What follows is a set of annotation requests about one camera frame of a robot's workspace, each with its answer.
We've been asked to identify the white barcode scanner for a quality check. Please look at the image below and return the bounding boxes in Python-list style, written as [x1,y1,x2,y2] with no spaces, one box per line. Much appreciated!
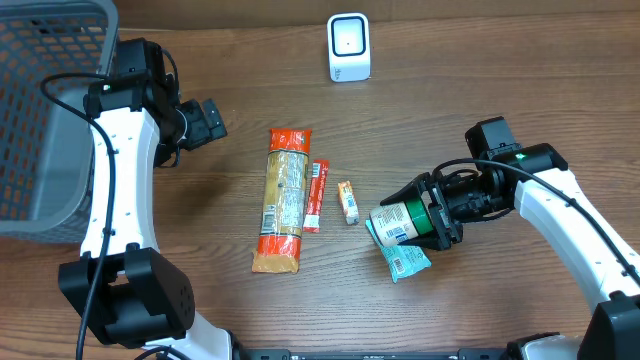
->
[326,12,372,83]

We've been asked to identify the green lid spice jar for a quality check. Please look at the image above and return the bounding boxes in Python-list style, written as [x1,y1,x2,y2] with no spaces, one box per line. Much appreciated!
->
[369,198,434,247]

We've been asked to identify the long orange pasta packet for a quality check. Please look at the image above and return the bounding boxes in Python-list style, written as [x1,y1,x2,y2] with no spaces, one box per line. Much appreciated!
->
[252,128,312,273]

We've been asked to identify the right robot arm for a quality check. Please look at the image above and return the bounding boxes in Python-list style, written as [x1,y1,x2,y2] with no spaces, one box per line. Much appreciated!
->
[369,141,639,359]

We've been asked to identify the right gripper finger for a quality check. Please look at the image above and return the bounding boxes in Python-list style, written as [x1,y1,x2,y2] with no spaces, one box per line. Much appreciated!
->
[380,172,430,206]
[399,234,445,251]

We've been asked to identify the grey plastic mesh basket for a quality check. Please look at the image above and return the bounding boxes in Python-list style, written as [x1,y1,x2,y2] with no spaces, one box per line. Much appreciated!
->
[1,0,119,243]

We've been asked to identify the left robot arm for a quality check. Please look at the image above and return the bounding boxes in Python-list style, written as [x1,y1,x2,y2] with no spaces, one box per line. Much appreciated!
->
[48,66,247,360]

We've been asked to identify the red snack stick packet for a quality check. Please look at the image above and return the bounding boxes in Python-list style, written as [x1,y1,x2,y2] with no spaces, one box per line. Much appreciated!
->
[303,159,330,233]

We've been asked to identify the teal wet wipes pack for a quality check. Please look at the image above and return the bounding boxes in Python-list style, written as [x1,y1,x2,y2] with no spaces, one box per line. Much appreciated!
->
[365,220,432,284]

